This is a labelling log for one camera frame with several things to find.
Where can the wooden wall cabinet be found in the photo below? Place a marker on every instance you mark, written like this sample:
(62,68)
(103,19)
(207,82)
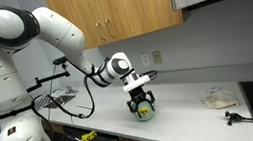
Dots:
(137,5)

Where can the yellow tool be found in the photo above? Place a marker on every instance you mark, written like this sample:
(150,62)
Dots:
(88,137)

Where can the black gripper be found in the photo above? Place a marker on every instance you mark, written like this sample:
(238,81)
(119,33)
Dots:
(138,94)

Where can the beige cloth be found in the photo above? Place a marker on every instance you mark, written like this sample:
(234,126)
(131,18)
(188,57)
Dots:
(220,100)

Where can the steel sink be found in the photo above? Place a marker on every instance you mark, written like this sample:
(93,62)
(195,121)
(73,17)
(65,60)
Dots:
(58,101)

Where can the green bowl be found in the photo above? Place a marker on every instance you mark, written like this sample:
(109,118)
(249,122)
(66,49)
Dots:
(145,117)

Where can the white wall outlet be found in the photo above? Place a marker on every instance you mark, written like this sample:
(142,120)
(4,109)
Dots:
(145,60)

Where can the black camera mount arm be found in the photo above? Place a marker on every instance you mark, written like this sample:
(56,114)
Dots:
(50,78)

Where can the small black clamp mount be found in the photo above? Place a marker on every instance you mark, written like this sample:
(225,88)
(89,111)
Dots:
(234,117)

